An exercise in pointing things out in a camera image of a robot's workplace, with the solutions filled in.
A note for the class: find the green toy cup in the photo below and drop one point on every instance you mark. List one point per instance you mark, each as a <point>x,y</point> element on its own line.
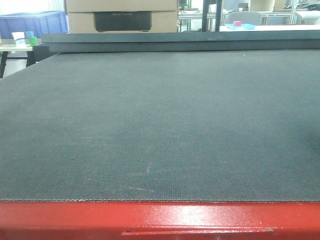
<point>32,39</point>

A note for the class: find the white paper cup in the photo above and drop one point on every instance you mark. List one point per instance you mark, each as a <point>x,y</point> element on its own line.
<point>19,38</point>

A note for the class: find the red metal cart edge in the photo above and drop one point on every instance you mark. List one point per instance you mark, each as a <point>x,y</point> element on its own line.
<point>158,221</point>

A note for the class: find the light blue tray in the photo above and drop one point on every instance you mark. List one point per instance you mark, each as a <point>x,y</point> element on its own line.
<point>243,26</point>

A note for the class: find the dark grey foam board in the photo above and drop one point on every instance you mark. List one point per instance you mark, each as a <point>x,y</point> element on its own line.
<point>183,42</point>

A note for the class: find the large brown cardboard box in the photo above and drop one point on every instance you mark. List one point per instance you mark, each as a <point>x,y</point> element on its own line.
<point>122,16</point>

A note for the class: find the blue plastic crate background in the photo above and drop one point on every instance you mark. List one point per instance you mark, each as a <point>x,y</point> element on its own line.
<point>42,22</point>

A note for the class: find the grey office chair back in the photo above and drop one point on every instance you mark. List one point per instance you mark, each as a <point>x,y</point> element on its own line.
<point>246,17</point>

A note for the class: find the pink cube block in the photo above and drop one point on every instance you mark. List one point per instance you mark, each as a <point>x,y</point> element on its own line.
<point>237,23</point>

